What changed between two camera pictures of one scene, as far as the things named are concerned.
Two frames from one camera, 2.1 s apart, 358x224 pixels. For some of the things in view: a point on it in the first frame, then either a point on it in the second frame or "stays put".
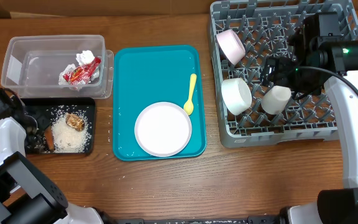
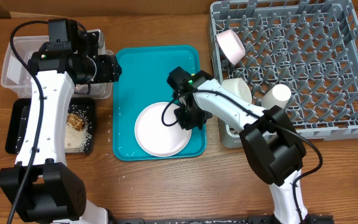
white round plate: (163, 129) stays put
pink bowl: (230, 46) stays put
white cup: (275, 99) stays put
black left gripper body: (32, 129) to (105, 71)
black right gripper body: (285, 73) to (192, 116)
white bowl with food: (236, 95) stays put
